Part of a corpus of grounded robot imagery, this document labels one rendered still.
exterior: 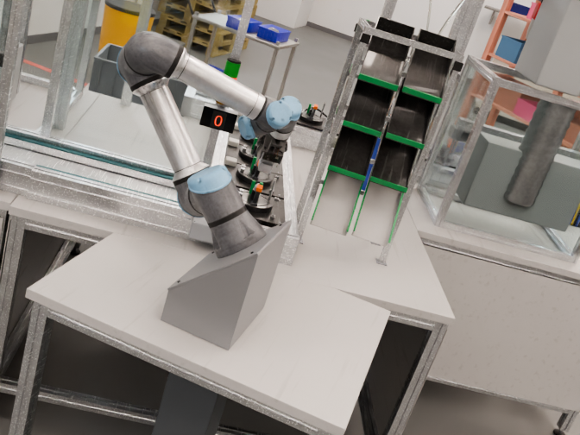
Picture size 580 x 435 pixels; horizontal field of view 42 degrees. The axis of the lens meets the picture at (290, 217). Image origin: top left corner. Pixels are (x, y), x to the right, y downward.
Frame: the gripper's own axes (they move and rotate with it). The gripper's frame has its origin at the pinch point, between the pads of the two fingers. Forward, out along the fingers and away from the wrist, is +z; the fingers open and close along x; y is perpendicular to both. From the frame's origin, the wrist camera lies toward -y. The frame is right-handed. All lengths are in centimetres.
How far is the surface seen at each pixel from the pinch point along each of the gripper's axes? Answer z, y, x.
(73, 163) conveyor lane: 23, 10, -64
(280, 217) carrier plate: 10.1, 16.6, 9.7
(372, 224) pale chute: 5.4, 12.5, 41.4
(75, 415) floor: 81, 83, -43
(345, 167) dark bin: -7.0, 0.3, 26.0
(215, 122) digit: 2.7, -9.2, -20.0
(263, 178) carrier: 27.3, -7.1, 3.1
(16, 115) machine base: 58, -23, -97
